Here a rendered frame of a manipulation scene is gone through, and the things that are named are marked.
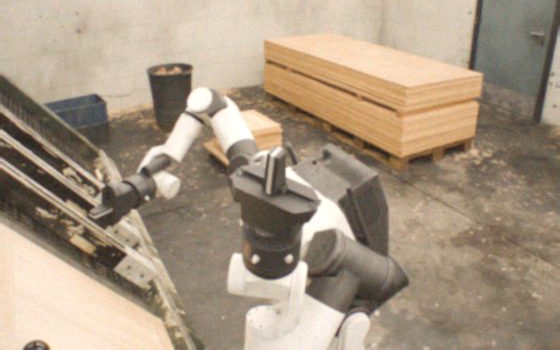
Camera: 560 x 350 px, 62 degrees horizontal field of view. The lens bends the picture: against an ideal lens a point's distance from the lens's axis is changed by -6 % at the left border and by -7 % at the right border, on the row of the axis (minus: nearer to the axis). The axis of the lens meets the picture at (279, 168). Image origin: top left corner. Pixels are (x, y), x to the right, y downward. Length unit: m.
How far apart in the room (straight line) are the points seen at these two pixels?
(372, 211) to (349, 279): 0.24
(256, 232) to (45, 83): 5.57
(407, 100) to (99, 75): 3.66
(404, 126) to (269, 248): 3.72
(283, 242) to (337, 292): 0.27
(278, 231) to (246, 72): 6.28
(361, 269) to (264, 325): 0.23
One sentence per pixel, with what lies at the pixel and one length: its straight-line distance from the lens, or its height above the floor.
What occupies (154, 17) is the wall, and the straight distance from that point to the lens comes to 6.30.
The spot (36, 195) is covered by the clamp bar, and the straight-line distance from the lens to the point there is 1.44.
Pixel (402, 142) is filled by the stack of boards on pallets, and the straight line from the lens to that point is 4.40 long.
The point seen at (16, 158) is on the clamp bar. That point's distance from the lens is 1.64.
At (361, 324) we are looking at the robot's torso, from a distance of 1.36.
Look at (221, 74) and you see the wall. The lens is 6.75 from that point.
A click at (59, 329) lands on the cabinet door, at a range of 1.08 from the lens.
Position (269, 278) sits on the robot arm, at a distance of 0.74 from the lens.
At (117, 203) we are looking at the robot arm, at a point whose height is 1.27.
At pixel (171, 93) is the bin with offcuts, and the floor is 0.43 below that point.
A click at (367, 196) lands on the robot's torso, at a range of 1.11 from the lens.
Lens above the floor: 1.89
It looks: 25 degrees down
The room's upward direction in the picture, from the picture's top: straight up
